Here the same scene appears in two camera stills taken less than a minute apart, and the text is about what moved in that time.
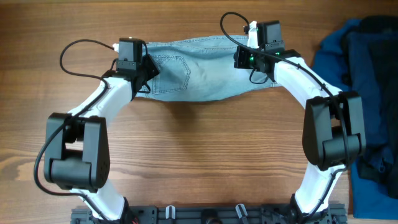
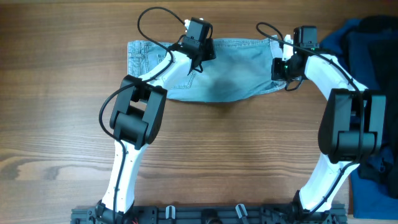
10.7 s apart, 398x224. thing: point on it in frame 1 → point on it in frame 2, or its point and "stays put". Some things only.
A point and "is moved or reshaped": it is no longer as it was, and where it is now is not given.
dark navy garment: (372, 46) stays put
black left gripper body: (148, 68) → (208, 48)
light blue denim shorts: (198, 67) is moved or reshaped
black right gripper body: (248, 58) → (282, 70)
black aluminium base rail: (215, 214) stays put
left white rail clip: (173, 211) stays put
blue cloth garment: (366, 202) stays put
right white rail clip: (239, 211) stays put
